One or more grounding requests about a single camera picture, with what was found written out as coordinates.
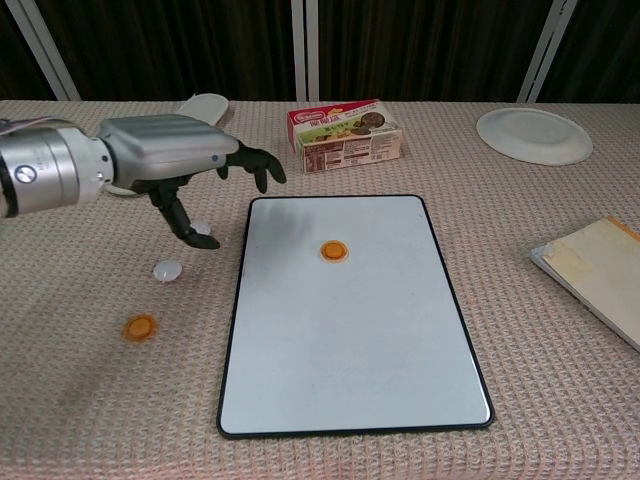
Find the white paper plate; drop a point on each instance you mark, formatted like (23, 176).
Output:
(532, 135)

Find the white metal frame post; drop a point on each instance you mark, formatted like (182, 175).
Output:
(313, 50)
(45, 50)
(298, 50)
(547, 50)

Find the white round magnet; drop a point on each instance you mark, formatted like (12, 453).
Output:
(204, 227)
(167, 271)

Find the red green cookie box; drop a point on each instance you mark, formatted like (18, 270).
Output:
(350, 145)

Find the dark pleated curtain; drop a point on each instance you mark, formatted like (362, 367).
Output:
(175, 50)

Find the white cloth slipper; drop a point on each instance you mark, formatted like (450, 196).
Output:
(205, 107)

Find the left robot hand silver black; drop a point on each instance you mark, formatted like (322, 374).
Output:
(165, 145)

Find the white rectangular board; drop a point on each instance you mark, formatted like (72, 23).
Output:
(350, 340)

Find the yellow covered book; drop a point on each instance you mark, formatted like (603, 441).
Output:
(600, 270)

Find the beige waffle tablecloth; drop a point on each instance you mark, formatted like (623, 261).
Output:
(540, 390)

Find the orange round magnet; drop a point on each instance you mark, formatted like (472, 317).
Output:
(140, 327)
(334, 250)

